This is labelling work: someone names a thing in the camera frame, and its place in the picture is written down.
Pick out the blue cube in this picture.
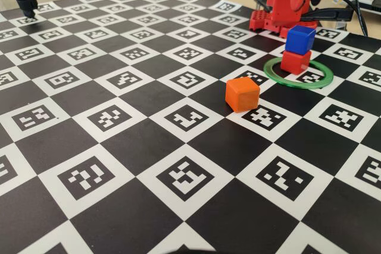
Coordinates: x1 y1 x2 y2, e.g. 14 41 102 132
285 25 317 56

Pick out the red cube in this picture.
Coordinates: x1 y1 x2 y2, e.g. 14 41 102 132
280 50 312 76

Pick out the orange cube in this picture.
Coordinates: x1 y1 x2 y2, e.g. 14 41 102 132
224 76 261 113

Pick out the black white marker checkerboard mat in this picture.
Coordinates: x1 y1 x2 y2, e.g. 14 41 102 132
0 0 381 254

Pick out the thick black cable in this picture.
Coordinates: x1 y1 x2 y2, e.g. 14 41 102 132
332 0 370 37

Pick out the green ring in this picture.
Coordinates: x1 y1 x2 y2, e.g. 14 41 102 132
263 57 334 90

